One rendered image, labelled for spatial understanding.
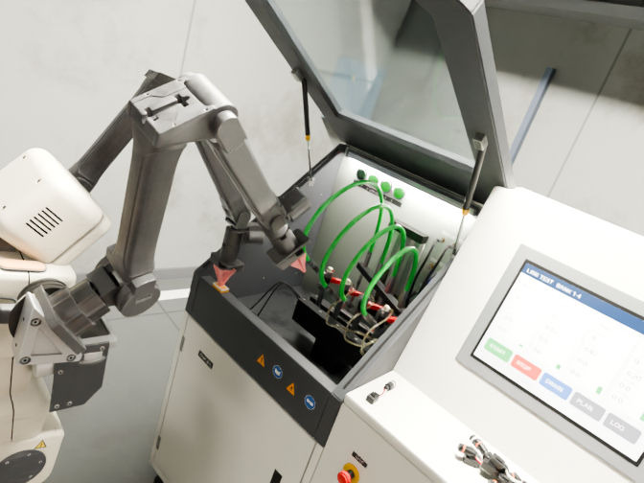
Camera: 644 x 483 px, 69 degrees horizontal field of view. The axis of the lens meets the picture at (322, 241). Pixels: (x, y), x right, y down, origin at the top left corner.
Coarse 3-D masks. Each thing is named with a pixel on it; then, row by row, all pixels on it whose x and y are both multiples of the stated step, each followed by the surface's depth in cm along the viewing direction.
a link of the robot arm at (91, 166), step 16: (144, 80) 116; (160, 80) 113; (112, 128) 112; (128, 128) 114; (96, 144) 112; (112, 144) 113; (80, 160) 112; (96, 160) 112; (112, 160) 115; (80, 176) 111; (96, 176) 114
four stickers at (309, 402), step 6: (258, 354) 140; (258, 360) 140; (264, 360) 138; (264, 366) 138; (276, 366) 135; (276, 372) 135; (282, 372) 134; (276, 378) 135; (288, 384) 132; (294, 384) 131; (288, 390) 132; (294, 390) 131; (294, 396) 131; (306, 396) 128; (306, 402) 128; (312, 402) 127; (312, 408) 127
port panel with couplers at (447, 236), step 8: (448, 224) 155; (440, 232) 157; (448, 232) 155; (456, 232) 153; (464, 232) 152; (440, 240) 154; (448, 240) 155; (464, 240) 152; (440, 248) 158; (448, 248) 156; (456, 248) 154; (432, 256) 160; (448, 256) 156; (432, 264) 160; (440, 264) 158; (424, 272) 162; (424, 280) 162; (416, 288) 165
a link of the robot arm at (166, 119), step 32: (160, 96) 63; (192, 96) 64; (224, 96) 66; (160, 128) 60; (192, 128) 63; (160, 160) 65; (128, 192) 70; (160, 192) 70; (128, 224) 73; (160, 224) 76; (128, 256) 77; (128, 288) 82
